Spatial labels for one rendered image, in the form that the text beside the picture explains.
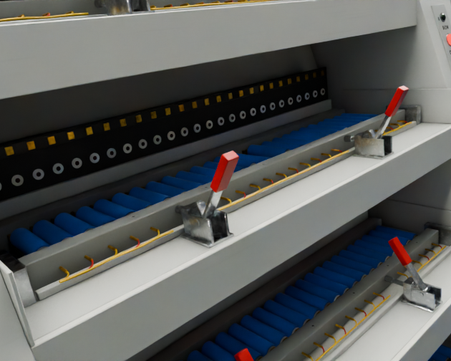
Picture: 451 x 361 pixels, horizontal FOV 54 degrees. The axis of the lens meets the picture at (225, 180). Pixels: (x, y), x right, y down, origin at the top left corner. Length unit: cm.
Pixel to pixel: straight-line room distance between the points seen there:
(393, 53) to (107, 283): 55
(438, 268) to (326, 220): 28
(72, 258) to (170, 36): 19
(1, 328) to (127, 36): 22
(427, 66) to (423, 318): 35
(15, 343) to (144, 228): 14
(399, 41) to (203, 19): 39
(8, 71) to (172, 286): 18
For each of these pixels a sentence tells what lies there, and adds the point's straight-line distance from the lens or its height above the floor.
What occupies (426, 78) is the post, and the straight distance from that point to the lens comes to 72.
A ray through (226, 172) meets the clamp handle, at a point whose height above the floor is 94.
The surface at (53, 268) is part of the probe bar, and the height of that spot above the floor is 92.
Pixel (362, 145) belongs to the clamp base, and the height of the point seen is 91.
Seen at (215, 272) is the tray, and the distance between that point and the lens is 36.
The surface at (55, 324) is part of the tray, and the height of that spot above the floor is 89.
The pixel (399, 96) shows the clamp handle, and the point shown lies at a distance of 53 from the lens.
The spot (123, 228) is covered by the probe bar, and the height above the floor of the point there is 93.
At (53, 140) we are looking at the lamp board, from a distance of 48.
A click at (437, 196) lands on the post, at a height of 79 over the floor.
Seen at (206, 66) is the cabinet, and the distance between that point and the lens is 65.
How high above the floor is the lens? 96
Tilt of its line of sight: 3 degrees down
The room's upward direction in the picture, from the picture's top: 19 degrees counter-clockwise
